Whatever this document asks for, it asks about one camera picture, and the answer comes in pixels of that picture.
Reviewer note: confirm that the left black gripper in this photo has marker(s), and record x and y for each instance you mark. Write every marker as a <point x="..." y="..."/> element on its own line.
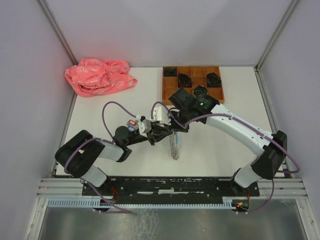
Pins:
<point x="158" y="132"/>

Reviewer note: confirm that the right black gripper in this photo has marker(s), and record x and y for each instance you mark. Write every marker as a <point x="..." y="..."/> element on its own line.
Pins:
<point x="175" y="128"/>

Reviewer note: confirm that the metal key organiser disc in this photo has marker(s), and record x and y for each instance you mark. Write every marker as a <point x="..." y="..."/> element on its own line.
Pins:
<point x="173" y="142"/>

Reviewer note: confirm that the red tag key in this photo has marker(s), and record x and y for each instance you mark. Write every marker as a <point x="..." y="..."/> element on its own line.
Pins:
<point x="131" y="123"/>

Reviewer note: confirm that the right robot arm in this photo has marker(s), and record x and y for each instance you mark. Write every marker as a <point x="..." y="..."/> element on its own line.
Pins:
<point x="270" y="149"/>

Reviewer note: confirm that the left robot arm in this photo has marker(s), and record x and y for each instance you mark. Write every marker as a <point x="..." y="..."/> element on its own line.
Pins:
<point x="79" y="154"/>

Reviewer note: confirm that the blue tag key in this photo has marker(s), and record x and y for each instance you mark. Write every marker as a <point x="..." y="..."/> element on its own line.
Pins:
<point x="131" y="128"/>

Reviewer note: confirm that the blue yellow rolled band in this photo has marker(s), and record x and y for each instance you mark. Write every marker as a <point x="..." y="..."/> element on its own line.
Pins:
<point x="199" y="91"/>

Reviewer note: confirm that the black rolled band centre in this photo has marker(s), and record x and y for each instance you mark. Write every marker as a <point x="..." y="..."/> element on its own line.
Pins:
<point x="184" y="80"/>

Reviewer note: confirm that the wooden compartment tray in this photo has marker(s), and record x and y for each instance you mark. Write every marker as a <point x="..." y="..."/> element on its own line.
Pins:
<point x="198" y="75"/>

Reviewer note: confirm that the black rolled band top-left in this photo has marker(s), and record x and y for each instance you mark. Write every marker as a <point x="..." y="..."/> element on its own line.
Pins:
<point x="169" y="71"/>

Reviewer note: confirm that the black rolled band right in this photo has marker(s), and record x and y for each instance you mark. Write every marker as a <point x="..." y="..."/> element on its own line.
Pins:
<point x="213" y="80"/>

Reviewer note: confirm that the pink plastic bag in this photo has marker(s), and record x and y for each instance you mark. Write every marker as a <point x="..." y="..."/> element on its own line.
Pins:
<point x="94" y="77"/>

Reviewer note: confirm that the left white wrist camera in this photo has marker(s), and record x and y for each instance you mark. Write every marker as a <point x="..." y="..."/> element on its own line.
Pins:
<point x="144" y="125"/>

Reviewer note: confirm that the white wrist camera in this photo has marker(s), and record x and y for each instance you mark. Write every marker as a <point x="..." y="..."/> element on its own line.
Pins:
<point x="144" y="125"/>
<point x="160" y="115"/>

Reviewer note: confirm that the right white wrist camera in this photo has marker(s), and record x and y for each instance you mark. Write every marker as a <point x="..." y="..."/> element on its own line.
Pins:
<point x="160" y="115"/>

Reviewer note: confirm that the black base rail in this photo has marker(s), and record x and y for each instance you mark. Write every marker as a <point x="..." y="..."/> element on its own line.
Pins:
<point x="214" y="186"/>

